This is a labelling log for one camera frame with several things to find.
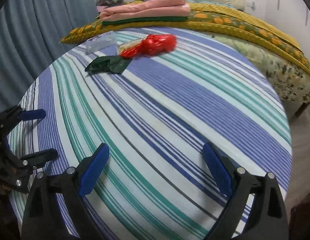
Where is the green folded cloth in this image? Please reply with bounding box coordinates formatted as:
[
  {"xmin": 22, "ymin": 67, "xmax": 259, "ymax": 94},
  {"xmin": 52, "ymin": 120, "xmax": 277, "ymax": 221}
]
[{"xmin": 102, "ymin": 16, "xmax": 188, "ymax": 25}]

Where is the yellow floral quilt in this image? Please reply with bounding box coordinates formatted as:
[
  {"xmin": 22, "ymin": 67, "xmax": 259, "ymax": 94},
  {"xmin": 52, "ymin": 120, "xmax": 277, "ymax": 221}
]
[{"xmin": 60, "ymin": 3, "xmax": 310, "ymax": 75}]

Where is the dark wooden bed leg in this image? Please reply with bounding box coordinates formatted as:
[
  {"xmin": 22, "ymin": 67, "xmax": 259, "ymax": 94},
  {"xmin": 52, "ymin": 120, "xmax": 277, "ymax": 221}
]
[{"xmin": 295, "ymin": 102, "xmax": 310, "ymax": 118}]

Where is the pink folded blanket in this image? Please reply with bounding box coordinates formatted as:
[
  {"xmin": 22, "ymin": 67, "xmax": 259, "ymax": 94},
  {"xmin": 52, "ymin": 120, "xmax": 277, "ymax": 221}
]
[{"xmin": 99, "ymin": 0, "xmax": 191, "ymax": 22}]

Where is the striped blue green tablecloth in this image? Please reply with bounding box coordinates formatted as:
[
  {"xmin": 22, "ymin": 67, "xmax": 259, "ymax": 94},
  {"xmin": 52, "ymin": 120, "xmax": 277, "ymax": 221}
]
[{"xmin": 8, "ymin": 28, "xmax": 292, "ymax": 239}]

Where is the red crumpled plastic bag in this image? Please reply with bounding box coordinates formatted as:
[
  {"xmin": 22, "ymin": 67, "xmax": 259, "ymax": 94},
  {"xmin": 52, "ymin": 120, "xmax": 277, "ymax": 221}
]
[{"xmin": 120, "ymin": 34, "xmax": 177, "ymax": 59}]

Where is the beige biscuit packet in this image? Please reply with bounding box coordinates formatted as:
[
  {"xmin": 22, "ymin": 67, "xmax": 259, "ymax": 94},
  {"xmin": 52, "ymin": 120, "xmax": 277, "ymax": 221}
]
[{"xmin": 117, "ymin": 38, "xmax": 143, "ymax": 54}]

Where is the dark green wrapper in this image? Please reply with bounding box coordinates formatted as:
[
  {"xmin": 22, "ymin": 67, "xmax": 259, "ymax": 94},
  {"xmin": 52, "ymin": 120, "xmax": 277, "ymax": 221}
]
[{"xmin": 85, "ymin": 55, "xmax": 132, "ymax": 74}]

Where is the clear purple tissue box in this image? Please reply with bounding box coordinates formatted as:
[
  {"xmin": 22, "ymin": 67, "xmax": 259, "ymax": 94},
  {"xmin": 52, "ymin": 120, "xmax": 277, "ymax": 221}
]
[{"xmin": 85, "ymin": 31, "xmax": 117, "ymax": 54}]

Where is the blue grey curtain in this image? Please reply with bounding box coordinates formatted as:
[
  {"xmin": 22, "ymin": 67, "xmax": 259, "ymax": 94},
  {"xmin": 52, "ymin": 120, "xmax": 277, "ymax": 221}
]
[{"xmin": 0, "ymin": 0, "xmax": 97, "ymax": 111}]

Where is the wall socket plug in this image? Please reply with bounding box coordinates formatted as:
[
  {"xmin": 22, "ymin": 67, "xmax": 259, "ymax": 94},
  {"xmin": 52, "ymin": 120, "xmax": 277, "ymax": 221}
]
[{"xmin": 246, "ymin": 1, "xmax": 256, "ymax": 11}]

